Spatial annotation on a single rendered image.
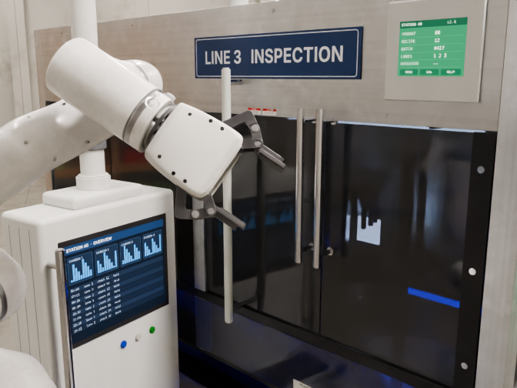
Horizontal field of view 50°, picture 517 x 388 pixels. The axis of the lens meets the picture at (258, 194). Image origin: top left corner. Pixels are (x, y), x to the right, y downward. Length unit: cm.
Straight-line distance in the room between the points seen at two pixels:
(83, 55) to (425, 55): 75
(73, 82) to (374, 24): 79
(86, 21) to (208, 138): 99
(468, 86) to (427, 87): 9
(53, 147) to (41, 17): 1104
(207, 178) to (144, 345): 122
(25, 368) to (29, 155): 35
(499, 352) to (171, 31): 129
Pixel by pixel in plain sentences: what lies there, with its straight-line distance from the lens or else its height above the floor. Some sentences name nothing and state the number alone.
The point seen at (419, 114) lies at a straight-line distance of 128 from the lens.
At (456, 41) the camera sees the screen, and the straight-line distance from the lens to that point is 124.
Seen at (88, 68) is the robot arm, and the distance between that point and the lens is 75.
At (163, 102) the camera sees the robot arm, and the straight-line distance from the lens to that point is 73.
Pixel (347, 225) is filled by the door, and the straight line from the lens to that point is 143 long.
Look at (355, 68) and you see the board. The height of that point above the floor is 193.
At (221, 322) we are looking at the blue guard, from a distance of 186.
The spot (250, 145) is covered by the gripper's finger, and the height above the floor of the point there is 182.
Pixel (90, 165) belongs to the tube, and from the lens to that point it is 168.
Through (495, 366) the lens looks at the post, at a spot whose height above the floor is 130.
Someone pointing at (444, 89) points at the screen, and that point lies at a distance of 124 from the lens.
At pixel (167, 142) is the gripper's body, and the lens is 72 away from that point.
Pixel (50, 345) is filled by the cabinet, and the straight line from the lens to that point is 164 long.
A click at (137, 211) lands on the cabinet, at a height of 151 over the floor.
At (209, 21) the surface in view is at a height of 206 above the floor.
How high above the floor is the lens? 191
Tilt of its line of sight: 12 degrees down
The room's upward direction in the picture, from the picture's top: straight up
